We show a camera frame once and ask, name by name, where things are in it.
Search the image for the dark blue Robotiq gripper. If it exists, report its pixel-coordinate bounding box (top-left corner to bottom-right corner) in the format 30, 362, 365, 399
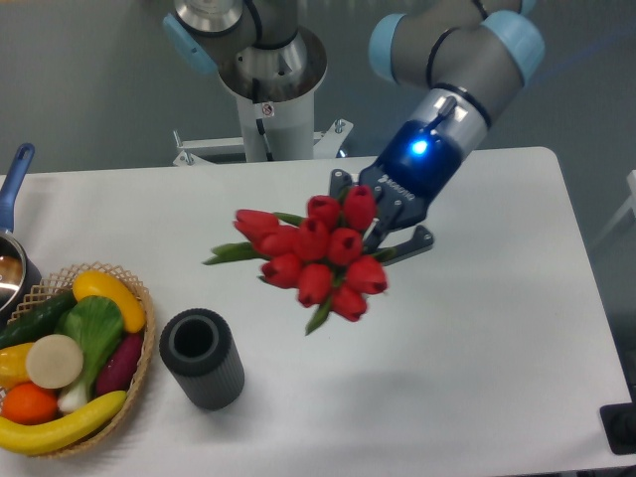
329, 120, 463, 265

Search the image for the red tulip bouquet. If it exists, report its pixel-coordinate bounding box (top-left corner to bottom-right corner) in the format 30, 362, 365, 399
204, 185, 389, 335

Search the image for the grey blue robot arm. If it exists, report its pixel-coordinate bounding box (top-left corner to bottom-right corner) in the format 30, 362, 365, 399
163, 1, 545, 263

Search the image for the dark grey ribbed vase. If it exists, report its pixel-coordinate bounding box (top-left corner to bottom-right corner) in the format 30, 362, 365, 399
159, 308, 245, 410

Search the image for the yellow squash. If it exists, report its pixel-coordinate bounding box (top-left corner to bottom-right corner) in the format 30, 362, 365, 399
72, 269, 146, 333

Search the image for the green bok choy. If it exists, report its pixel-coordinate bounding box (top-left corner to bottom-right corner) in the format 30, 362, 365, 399
55, 296, 123, 414

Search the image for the purple sweet potato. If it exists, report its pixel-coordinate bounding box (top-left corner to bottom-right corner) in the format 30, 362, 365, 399
94, 334, 143, 397

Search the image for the black device at edge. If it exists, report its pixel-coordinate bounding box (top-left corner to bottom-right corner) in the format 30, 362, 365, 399
599, 402, 635, 455

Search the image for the woven wicker basket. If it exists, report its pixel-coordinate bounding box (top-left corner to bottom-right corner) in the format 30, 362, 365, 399
11, 262, 156, 458

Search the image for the green cucumber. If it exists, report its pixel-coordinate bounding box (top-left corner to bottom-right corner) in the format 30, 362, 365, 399
1, 290, 77, 349

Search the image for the beige round slice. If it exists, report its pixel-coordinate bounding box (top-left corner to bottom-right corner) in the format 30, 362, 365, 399
25, 334, 83, 390

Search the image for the yellow bell pepper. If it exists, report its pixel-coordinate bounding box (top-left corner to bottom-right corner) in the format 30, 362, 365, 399
0, 342, 34, 390

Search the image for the orange fruit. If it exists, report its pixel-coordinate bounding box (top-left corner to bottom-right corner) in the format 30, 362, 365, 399
1, 383, 58, 425

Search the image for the yellow banana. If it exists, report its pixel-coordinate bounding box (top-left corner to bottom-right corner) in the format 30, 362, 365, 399
1, 391, 127, 456

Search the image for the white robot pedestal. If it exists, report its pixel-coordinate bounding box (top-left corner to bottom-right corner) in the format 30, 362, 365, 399
163, 15, 354, 166

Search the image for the white frame at right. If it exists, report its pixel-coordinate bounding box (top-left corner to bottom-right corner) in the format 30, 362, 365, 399
592, 170, 635, 246

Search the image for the blue handled saucepan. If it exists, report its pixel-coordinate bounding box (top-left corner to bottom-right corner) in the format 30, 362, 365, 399
1, 143, 41, 328

